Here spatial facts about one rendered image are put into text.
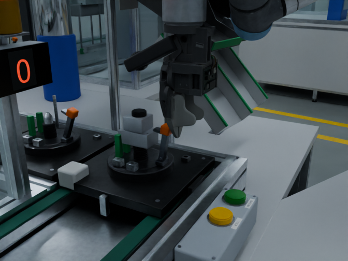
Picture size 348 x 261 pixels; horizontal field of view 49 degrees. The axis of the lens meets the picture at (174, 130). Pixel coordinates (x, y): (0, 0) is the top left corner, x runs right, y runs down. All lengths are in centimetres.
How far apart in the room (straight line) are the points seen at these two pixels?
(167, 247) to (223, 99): 53
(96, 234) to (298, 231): 41
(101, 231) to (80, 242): 4
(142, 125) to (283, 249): 36
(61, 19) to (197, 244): 122
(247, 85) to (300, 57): 366
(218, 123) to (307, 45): 391
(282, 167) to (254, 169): 8
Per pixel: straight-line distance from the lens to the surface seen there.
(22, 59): 66
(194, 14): 65
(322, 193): 100
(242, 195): 72
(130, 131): 77
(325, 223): 89
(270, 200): 94
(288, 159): 115
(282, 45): 488
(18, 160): 75
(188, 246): 61
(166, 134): 74
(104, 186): 75
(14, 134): 73
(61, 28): 165
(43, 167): 86
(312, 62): 479
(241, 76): 118
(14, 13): 65
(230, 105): 104
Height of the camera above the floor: 133
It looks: 21 degrees down
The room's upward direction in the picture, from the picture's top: straight up
